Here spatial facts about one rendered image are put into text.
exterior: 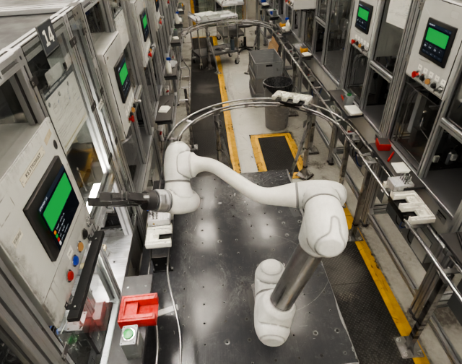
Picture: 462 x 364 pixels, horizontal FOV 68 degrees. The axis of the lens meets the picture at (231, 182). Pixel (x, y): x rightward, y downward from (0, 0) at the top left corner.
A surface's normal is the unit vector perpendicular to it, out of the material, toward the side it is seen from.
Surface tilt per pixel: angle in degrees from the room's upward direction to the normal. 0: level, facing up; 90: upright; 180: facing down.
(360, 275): 0
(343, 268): 0
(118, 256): 0
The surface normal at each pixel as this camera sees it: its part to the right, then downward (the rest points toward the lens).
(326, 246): -0.04, 0.54
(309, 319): -0.04, -0.79
